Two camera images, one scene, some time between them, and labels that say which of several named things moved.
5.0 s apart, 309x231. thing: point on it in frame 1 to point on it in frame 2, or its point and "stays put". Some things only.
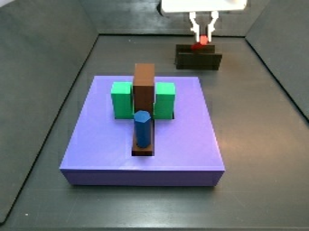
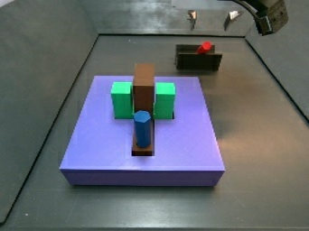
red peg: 204,42 to 204,48
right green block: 165,100 stays put
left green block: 122,97 stays put
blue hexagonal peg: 143,128 stays put
